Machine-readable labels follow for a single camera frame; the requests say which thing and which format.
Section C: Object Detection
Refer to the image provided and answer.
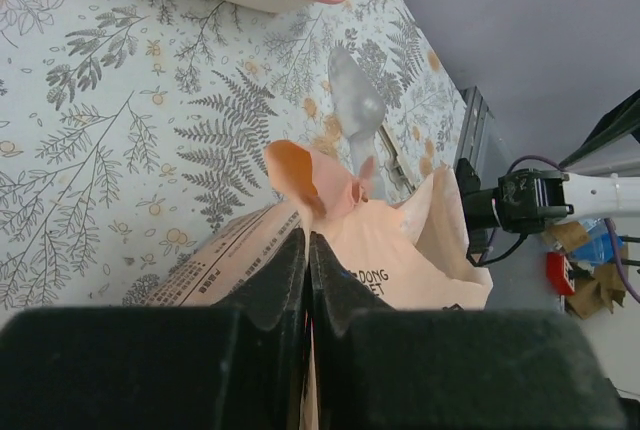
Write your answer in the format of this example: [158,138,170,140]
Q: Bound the pink litter bag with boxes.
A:
[146,140,493,429]

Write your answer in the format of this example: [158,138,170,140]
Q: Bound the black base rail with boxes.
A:
[452,85,501,211]

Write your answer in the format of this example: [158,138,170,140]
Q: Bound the clear plastic scoop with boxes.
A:
[328,46,386,200]

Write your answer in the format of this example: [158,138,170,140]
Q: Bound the floral table mat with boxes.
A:
[1,0,465,318]

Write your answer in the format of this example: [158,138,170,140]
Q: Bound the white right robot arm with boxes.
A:
[455,92,639,267]

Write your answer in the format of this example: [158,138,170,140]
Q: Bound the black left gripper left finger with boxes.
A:
[1,230,306,429]

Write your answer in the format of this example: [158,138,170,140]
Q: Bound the beige bag clip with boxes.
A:
[379,121,415,194]

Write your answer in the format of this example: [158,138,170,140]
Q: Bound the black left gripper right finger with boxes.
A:
[309,234,625,429]

